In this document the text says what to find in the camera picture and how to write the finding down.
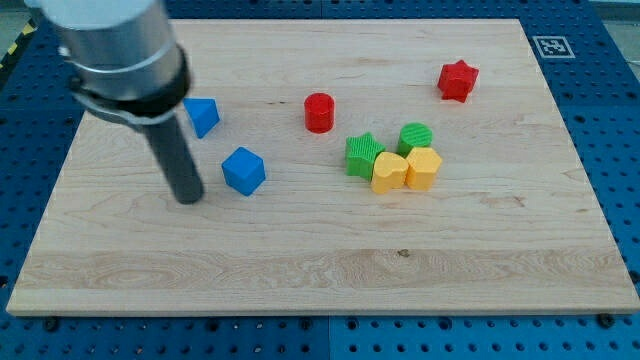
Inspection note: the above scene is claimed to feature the blue cube block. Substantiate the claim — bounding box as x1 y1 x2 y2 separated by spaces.
221 147 266 196

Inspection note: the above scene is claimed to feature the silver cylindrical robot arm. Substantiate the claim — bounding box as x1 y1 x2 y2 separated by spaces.
25 0 190 128

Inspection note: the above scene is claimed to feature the blue triangle block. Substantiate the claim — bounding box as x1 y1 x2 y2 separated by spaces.
183 98 220 139

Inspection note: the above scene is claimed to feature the wooden board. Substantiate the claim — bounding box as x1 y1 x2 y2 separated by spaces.
7 19 639 317

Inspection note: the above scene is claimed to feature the green star block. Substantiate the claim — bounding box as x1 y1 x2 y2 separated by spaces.
345 132 386 181

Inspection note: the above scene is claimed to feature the yellow heart block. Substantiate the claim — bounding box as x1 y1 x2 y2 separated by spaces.
370 152 409 194

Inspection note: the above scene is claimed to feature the red cylinder block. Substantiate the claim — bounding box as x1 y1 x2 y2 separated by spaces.
304 92 335 134

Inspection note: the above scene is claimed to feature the green cylinder block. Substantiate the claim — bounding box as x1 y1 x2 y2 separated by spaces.
397 122 433 157

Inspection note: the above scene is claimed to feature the yellow hexagon block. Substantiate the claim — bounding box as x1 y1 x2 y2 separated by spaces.
405 147 442 191

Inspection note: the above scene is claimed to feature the black pusher rod tool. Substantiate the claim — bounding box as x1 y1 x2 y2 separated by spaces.
142 115 204 205

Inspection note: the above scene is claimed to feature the red star block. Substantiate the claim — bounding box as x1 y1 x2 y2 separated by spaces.
437 60 479 103

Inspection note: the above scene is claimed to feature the white fiducial marker tag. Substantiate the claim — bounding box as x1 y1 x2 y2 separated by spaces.
532 35 575 59

